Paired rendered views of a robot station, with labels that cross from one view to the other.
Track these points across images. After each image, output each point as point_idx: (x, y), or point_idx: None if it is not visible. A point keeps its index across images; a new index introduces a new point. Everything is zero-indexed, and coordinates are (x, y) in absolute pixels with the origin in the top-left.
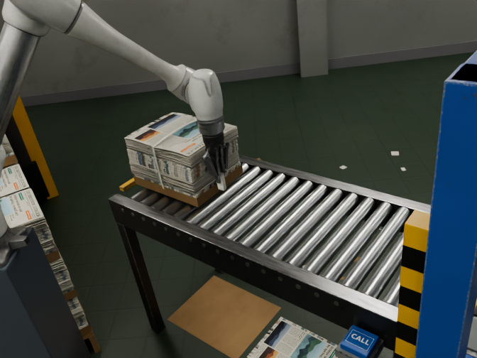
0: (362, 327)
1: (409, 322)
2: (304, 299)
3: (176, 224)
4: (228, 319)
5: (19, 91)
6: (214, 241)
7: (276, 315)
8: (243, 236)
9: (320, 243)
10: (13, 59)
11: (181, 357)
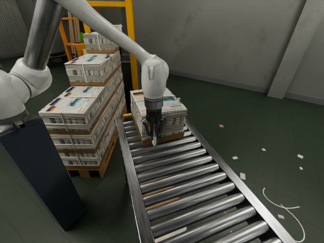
0: None
1: None
2: None
3: (124, 150)
4: None
5: (49, 39)
6: (128, 175)
7: (179, 211)
8: (150, 180)
9: (189, 224)
10: (40, 15)
11: (126, 203)
